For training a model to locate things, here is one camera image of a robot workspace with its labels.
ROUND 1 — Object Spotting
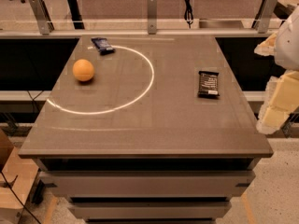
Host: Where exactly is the blue snack bar wrapper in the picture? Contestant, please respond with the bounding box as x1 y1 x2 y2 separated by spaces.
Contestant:
92 37 115 55

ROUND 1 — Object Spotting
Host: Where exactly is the grey drawer cabinet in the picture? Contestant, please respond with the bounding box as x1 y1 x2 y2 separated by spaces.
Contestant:
40 170 255 224

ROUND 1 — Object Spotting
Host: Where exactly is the black rxbar chocolate bar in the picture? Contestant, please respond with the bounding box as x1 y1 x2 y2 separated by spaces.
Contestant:
198 71 220 97

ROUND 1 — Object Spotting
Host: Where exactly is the black floor cable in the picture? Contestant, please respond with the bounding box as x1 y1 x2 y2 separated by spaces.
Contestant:
0 171 42 224

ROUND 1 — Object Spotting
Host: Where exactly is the cardboard box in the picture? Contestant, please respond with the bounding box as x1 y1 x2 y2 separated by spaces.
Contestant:
0 130 38 224

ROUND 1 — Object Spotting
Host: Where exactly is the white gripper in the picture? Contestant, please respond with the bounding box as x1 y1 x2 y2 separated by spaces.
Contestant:
254 7 299 134

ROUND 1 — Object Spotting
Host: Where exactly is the black hanging cable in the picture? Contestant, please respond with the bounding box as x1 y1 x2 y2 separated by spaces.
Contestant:
182 0 194 29

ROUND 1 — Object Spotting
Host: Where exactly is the middle metal rail bracket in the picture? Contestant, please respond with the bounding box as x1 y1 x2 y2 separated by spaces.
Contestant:
147 0 157 35

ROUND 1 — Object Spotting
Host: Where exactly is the orange fruit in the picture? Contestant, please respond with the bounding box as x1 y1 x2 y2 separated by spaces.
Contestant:
72 59 94 82

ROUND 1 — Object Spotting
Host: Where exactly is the left metal rail bracket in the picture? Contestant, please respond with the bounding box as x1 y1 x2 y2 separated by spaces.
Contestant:
28 0 54 35

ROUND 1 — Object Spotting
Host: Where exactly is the metal rail bracket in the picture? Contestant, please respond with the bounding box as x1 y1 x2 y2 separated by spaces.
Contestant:
28 0 54 35
147 0 157 35
256 0 278 34

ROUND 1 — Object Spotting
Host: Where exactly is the right metal rail bracket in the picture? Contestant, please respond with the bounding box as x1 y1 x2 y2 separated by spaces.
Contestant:
256 0 278 34

